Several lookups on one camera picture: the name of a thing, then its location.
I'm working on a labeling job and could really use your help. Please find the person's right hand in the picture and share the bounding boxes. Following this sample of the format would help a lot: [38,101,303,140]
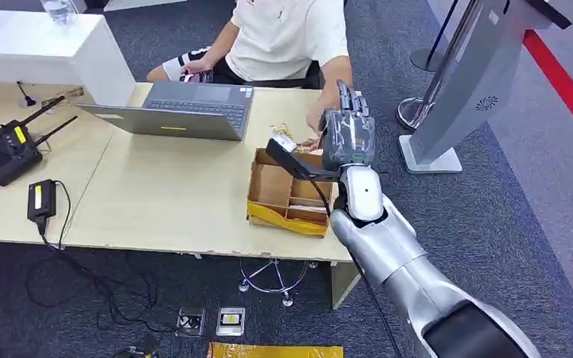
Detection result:
[181,58,214,83]

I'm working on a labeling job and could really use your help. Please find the grey kiosk stand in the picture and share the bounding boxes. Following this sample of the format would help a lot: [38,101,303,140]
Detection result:
[398,0,573,175]

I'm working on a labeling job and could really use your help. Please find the dark stanchion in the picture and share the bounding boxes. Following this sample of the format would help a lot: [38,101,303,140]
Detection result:
[410,0,460,72]

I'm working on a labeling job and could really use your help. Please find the pale desk leg panel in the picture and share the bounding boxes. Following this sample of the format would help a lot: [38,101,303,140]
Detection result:
[331,260,362,310]

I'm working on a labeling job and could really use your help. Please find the black power adapter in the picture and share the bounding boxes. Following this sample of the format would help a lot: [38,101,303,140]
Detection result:
[27,178,57,223]

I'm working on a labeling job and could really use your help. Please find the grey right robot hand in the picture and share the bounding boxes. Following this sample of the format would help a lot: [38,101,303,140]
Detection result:
[318,78,377,172]

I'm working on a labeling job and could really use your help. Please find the yellow tape strip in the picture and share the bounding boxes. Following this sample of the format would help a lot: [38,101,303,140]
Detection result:
[246,200,330,237]

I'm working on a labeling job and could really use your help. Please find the yellow sheet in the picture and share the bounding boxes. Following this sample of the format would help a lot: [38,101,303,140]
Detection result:
[207,342,345,358]

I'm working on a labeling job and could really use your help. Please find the clear water bottle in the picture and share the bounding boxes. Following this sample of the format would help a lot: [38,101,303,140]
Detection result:
[40,0,78,25]

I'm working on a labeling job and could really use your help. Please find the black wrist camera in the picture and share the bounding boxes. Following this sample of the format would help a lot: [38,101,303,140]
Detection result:
[265,137,342,181]

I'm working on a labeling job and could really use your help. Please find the small brown metal piece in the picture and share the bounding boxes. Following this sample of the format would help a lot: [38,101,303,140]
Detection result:
[41,87,86,107]

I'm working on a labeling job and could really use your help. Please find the chrome stanchion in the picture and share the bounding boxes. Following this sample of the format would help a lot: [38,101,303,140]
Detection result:
[396,0,480,132]

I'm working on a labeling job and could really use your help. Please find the person's left hand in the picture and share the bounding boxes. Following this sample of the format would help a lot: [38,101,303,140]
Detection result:
[297,96,336,151]

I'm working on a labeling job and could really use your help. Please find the floor socket with plug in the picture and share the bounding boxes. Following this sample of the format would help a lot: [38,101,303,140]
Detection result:
[175,307,207,338]

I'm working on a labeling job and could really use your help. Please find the white panel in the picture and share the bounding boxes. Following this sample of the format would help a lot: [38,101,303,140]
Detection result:
[103,0,189,12]

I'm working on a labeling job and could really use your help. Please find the cards in wooden box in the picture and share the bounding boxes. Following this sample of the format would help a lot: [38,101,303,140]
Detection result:
[289,196,330,209]

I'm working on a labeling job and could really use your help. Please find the floor socket with yellow label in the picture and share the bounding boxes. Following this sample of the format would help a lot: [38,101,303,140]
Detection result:
[216,307,246,337]

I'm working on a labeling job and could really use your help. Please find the small black desk microphone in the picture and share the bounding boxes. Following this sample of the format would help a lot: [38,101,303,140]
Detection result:
[16,81,38,108]

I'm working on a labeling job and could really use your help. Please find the black router with antennas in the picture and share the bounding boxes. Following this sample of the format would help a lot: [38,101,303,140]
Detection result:
[0,95,79,187]

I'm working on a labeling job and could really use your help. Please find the dark smartphone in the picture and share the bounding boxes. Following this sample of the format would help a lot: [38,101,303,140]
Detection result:
[180,70,215,84]

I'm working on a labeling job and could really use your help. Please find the wooden card box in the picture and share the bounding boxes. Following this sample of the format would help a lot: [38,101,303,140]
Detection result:
[245,147,339,239]

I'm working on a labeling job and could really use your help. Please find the printed card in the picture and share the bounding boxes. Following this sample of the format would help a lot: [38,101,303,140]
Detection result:
[269,123,295,145]

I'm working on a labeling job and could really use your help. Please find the person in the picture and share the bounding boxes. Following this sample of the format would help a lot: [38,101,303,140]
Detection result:
[146,0,354,151]

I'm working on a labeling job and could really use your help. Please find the grey laptop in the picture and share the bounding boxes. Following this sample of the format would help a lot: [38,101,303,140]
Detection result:
[76,81,255,142]

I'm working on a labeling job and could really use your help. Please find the black power cable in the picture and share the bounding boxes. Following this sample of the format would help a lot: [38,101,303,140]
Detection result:
[24,180,176,334]

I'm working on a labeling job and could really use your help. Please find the chrome chair base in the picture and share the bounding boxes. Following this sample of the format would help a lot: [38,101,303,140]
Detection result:
[238,257,319,307]

